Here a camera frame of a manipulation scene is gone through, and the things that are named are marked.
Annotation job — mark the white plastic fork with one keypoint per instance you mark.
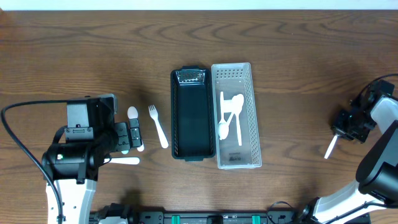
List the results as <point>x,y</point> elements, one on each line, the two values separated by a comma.
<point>155,116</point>

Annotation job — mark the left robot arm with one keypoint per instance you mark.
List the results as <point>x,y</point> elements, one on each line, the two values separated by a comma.
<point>77,152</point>

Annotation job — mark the white utensil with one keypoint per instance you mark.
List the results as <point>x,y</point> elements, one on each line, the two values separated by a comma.
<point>331,146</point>
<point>123,160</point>

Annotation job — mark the white spoon diagonal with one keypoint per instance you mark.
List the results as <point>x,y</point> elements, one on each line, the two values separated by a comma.
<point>229,107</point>

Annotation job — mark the small white spoon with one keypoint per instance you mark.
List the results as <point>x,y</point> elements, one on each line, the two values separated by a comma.
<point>132,113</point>

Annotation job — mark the black plastic basket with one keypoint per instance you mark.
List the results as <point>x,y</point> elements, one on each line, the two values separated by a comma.
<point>192,114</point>

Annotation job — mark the clear plastic basket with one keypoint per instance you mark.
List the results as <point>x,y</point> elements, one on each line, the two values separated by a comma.
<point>234,79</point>

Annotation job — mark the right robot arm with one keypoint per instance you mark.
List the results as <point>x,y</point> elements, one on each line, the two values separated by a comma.
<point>375,185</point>

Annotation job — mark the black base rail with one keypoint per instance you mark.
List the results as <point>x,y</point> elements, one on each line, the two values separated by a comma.
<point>214,218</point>

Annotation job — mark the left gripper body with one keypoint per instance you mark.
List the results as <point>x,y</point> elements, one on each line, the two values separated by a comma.
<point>123,137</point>

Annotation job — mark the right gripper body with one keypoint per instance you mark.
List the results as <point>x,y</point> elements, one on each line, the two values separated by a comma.
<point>343,125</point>

